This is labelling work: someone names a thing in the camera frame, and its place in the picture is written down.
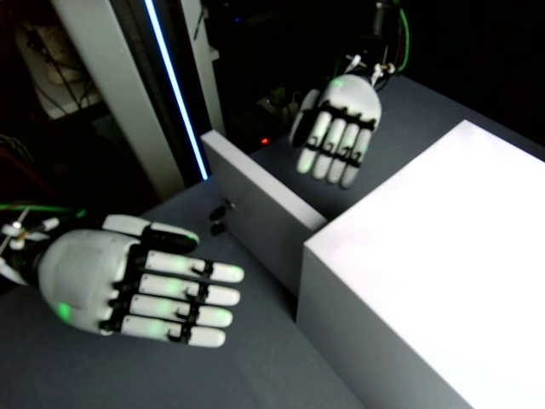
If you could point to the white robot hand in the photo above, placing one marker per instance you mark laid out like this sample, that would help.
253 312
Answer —
81 272
351 96

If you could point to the grey box lid flap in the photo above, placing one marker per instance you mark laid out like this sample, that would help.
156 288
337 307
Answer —
259 204

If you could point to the large white box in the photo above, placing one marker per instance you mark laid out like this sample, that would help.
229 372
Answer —
426 264

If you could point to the grey table cloth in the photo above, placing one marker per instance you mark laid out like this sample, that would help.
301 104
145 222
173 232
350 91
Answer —
149 375

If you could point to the blue-white LED strip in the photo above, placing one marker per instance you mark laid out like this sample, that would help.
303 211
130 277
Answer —
176 89

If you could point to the white metal column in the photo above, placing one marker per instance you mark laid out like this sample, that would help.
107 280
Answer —
119 85

